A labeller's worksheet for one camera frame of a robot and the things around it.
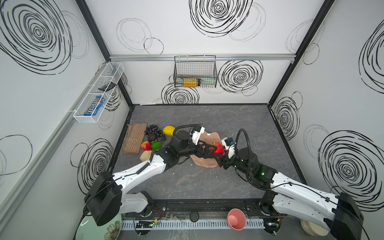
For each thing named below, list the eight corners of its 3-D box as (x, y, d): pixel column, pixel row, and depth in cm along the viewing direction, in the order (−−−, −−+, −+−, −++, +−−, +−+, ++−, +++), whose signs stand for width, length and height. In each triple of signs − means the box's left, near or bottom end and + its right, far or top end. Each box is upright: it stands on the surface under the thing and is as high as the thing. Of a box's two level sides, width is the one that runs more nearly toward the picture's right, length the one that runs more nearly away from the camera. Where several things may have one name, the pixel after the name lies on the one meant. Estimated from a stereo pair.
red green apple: (141, 150, 95) (140, 148, 93) (143, 143, 99) (142, 141, 96) (150, 150, 96) (149, 148, 93) (152, 143, 99) (151, 141, 96)
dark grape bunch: (145, 135, 103) (143, 131, 100) (150, 127, 108) (149, 123, 104) (164, 141, 100) (163, 137, 97) (169, 132, 105) (168, 128, 101)
